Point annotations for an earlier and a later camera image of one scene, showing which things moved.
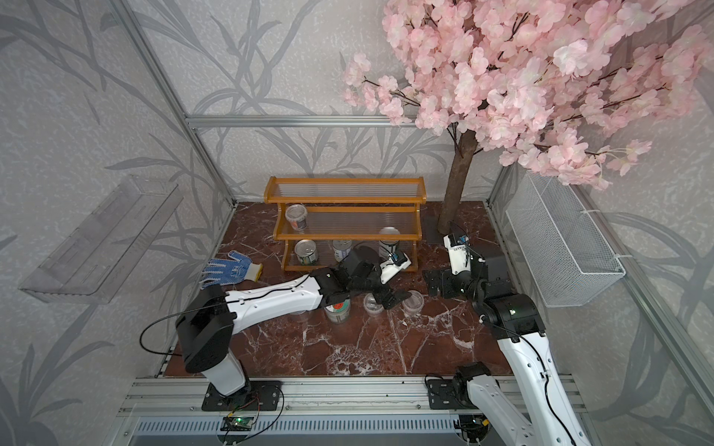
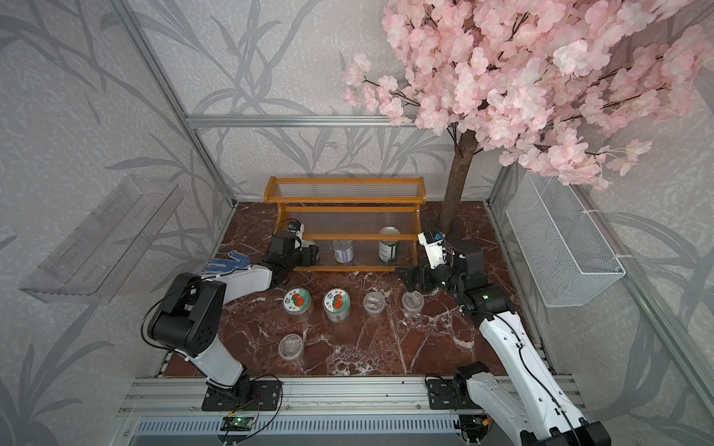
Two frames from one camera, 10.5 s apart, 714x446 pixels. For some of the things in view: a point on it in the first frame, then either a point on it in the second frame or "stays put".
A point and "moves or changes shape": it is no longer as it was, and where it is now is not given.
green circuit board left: x=237 y=424 stays put
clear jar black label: x=297 y=215 -> x=290 y=347
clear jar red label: x=414 y=303 stays put
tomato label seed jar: x=338 y=312 moves or changes shape
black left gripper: x=393 y=300 -> x=310 y=255
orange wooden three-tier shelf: x=319 y=218 stays put
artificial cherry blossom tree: x=584 y=88 stays put
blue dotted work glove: x=224 y=271 stays put
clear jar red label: x=371 y=305 stays put
